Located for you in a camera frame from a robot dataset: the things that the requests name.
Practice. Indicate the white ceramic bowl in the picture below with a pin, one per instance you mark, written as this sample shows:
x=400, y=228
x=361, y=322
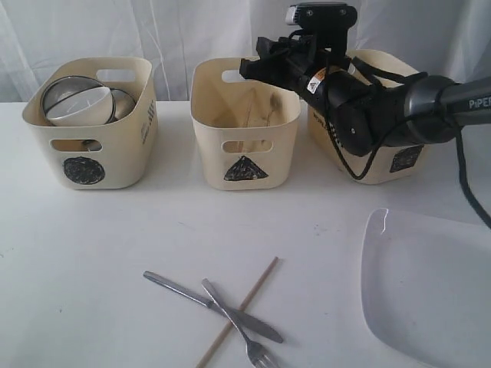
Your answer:
x=92, y=107

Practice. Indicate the steel mug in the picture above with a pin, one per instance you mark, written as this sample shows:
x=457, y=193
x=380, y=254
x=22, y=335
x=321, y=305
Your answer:
x=91, y=145
x=123, y=104

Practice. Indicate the wooden chopstick short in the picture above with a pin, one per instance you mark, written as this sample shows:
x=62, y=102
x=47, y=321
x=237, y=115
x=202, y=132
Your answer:
x=208, y=355

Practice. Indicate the stainless steel bowl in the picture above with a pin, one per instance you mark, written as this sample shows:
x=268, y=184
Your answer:
x=64, y=87

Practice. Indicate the white square plate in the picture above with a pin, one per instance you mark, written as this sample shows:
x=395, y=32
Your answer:
x=425, y=287

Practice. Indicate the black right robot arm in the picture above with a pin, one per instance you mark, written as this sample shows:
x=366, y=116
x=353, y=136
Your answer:
x=424, y=109

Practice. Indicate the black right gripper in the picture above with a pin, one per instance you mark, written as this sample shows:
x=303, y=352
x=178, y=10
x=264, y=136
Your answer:
x=338, y=87

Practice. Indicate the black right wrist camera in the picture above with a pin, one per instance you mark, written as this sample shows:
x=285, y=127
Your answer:
x=325, y=24

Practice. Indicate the cream bin circle mark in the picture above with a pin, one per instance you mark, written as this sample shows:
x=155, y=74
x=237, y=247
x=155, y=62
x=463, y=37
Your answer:
x=126, y=143

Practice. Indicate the wooden chopstick long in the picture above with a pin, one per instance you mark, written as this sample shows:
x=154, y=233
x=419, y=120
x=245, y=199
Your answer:
x=251, y=96

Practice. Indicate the cream bin square mark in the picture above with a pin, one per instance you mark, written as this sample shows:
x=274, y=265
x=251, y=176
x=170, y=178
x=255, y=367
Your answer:
x=390, y=163

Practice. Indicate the cream bin triangle mark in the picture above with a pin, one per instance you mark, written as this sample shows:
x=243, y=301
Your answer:
x=217, y=109

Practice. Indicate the steel table knife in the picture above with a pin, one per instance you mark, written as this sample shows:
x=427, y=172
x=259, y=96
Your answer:
x=246, y=320

